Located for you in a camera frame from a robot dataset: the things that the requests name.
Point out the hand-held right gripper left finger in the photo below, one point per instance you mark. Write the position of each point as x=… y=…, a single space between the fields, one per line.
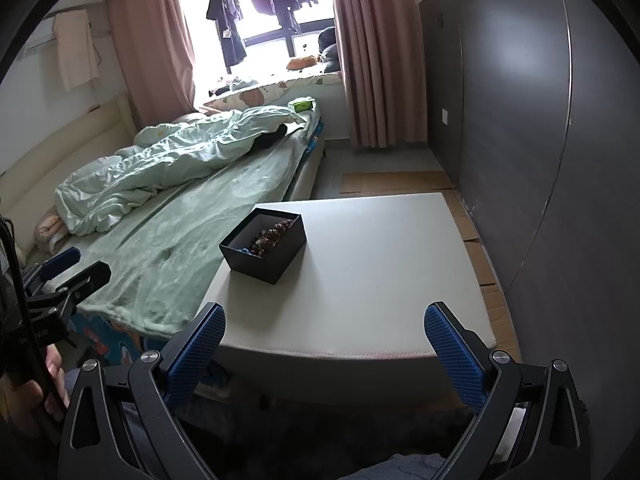
x=195 y=355

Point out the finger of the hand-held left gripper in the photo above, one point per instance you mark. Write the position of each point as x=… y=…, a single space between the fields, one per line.
x=62 y=261
x=87 y=279

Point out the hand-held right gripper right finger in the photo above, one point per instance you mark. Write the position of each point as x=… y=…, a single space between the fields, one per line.
x=455 y=360

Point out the black jewelry box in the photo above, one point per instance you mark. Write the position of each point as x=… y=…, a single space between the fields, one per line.
x=270 y=260

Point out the person's left hand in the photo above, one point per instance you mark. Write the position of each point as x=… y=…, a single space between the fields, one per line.
x=27 y=400

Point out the pink pillow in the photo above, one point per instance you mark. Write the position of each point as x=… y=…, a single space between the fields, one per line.
x=47 y=230

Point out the bed with green sheet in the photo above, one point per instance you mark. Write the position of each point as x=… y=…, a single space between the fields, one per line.
x=175 y=220

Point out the beige bed headboard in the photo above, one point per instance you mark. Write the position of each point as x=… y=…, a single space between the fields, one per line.
x=65 y=155

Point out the white low table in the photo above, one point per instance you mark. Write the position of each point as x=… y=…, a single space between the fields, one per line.
x=375 y=270

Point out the person's grey trousers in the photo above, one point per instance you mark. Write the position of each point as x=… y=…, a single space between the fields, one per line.
x=400 y=467

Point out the pale green duvet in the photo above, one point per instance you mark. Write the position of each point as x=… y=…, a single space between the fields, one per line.
x=165 y=160

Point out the beige hanging towel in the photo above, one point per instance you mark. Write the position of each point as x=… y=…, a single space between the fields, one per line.
x=75 y=50

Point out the black garment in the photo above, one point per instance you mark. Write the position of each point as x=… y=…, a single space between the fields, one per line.
x=270 y=137

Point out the pink curtain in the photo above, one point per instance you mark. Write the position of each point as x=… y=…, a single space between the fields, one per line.
x=150 y=45
x=375 y=50

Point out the dark grey wardrobe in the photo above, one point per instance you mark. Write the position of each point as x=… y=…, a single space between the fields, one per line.
x=500 y=110

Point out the printed windowsill cushion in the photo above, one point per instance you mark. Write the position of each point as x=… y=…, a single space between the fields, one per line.
x=265 y=92

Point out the green box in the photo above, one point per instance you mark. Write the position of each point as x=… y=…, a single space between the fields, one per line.
x=302 y=106

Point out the orange plush toy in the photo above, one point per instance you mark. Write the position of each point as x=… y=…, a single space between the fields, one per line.
x=302 y=61

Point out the dark cushions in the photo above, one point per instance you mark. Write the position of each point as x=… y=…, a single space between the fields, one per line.
x=330 y=50

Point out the white wall switch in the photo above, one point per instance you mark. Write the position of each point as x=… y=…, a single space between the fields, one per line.
x=444 y=116

